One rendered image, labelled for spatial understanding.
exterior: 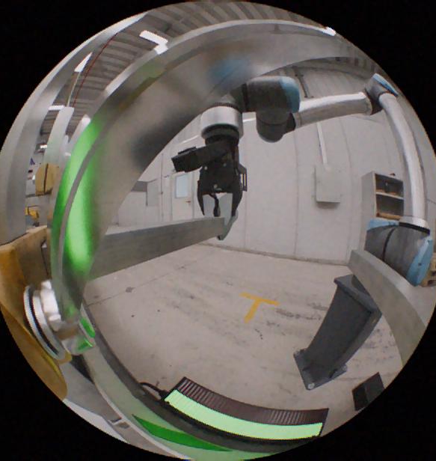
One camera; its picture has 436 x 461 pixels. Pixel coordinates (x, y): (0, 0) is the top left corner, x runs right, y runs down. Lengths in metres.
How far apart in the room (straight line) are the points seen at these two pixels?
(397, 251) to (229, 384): 0.92
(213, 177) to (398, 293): 0.29
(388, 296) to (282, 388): 0.85
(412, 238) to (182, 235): 0.56
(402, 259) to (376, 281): 0.35
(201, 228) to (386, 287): 0.23
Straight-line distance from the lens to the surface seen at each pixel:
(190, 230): 0.16
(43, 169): 0.30
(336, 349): 0.78
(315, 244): 2.61
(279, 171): 2.63
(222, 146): 0.25
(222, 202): 0.24
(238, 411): 0.18
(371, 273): 0.20
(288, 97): 0.33
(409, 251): 0.52
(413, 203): 0.55
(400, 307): 0.15
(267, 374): 0.97
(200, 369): 0.96
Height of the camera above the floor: 0.88
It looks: 9 degrees down
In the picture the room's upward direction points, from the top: straight up
